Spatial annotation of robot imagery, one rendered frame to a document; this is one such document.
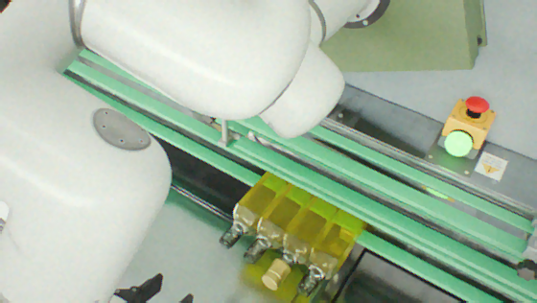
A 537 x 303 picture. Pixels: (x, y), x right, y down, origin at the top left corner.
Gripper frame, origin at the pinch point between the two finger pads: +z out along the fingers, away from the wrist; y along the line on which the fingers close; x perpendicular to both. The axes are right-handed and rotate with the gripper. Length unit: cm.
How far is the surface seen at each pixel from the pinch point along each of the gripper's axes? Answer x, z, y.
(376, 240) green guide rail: -4.3, 44.1, 17.2
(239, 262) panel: -18.4, 33.2, -5.9
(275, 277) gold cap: -7.2, 22.7, 6.4
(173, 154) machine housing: -15, 52, -41
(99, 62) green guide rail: 4, 45, -63
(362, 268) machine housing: -16, 50, 16
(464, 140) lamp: 22, 45, 24
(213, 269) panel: -20.0, 28.9, -9.2
